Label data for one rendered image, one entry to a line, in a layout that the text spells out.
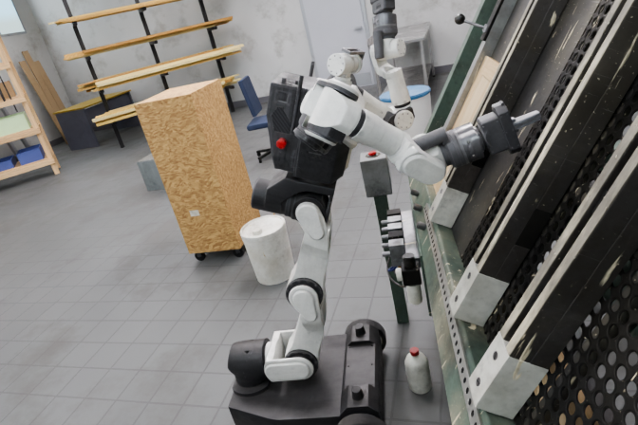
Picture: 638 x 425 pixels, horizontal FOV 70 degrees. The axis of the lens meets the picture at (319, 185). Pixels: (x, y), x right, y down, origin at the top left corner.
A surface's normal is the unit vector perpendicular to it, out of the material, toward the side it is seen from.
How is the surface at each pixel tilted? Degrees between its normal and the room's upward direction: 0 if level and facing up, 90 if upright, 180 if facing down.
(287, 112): 90
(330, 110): 60
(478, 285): 90
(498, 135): 90
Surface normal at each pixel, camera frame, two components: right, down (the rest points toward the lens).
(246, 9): -0.25, 0.41
